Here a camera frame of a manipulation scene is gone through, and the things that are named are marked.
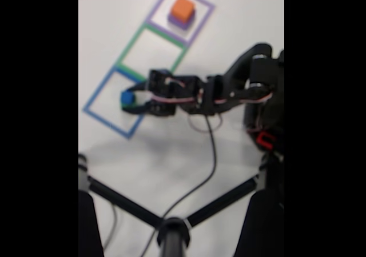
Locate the small blue cube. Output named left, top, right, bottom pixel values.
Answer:
left=120, top=90, right=136, bottom=106

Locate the large purple cube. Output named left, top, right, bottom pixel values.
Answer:
left=167, top=10, right=197, bottom=31

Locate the orange cube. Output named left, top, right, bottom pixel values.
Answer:
left=170, top=0, right=196, bottom=23

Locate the red table clamp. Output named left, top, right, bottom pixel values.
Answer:
left=256, top=131, right=277, bottom=150

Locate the black tripod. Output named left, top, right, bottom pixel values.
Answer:
left=78, top=153, right=285, bottom=257

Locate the red white servo wire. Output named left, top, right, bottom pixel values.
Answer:
left=245, top=125, right=270, bottom=134
left=151, top=79, right=274, bottom=131

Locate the blue square frame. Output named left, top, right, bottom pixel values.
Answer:
left=82, top=65, right=161, bottom=140

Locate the green square frame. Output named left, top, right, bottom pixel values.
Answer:
left=116, top=22, right=189, bottom=82

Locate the purple square frame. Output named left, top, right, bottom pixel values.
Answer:
left=146, top=0, right=216, bottom=47

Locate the thick black camera cable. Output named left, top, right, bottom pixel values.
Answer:
left=140, top=115, right=217, bottom=257

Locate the thin black cable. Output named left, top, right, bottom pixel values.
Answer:
left=102, top=204, right=118, bottom=249

